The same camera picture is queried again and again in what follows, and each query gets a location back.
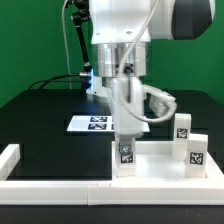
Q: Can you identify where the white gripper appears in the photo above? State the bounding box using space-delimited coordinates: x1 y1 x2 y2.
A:
111 77 143 156

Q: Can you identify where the white square tabletop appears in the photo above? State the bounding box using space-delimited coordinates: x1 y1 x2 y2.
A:
112 141 224 181

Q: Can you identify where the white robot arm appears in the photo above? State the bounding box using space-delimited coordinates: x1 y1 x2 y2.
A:
73 0 215 156

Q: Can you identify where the white marker sheet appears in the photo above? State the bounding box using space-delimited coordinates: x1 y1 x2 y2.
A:
67 115 150 132

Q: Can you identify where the white U-shaped fence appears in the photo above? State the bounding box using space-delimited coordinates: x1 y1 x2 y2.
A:
0 144 224 205

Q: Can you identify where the black cable bundle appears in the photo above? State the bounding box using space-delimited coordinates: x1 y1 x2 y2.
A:
27 73 91 91

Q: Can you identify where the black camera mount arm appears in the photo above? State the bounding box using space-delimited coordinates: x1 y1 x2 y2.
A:
71 0 92 73

